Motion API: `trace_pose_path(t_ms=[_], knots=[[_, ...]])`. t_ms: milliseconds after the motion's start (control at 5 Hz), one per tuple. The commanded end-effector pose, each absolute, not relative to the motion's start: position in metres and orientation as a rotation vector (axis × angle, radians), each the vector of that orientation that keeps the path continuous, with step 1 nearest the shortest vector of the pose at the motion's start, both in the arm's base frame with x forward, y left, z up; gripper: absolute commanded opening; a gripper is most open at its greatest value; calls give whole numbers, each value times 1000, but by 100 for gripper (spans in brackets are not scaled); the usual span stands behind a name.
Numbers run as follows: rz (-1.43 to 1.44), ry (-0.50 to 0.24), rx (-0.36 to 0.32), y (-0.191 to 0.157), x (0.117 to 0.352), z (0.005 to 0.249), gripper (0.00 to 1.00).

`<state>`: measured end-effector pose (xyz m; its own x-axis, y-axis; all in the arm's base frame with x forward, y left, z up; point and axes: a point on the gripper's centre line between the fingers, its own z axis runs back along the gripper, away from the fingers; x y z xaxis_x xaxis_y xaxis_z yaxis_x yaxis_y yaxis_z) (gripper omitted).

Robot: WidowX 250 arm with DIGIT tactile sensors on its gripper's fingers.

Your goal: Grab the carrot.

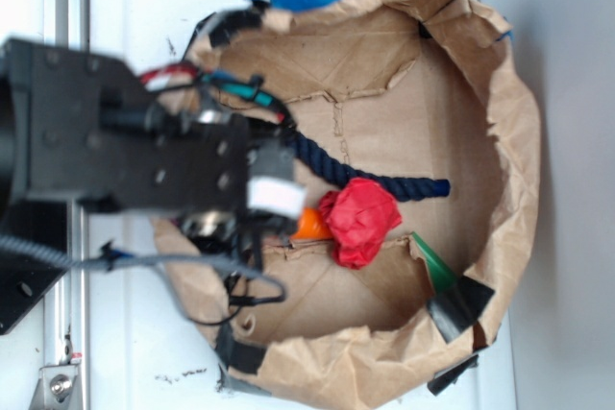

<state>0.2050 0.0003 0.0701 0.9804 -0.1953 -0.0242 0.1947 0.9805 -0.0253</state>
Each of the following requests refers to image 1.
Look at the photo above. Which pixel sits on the black gripper with wires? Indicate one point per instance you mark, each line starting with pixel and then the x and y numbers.
pixel 274 201

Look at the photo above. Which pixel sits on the orange toy carrot green top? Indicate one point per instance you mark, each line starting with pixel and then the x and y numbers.
pixel 312 226

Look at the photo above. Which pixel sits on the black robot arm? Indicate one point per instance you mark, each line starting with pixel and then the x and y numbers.
pixel 201 147

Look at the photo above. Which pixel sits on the crumpled red paper ball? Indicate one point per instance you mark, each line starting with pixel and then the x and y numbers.
pixel 359 218

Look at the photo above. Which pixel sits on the white plastic tray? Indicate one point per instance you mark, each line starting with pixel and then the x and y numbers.
pixel 142 353

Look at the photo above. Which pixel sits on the brown paper bag container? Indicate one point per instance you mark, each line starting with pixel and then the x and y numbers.
pixel 409 88

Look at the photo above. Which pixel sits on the green cone under bag flap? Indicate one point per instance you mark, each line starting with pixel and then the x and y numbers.
pixel 441 276

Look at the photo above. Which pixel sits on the aluminium frame rail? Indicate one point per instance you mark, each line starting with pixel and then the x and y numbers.
pixel 66 314

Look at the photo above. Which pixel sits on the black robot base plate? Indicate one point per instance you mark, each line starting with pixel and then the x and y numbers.
pixel 25 281

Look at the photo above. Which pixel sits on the metal corner bracket with bolt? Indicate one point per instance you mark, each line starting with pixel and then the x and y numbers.
pixel 58 388

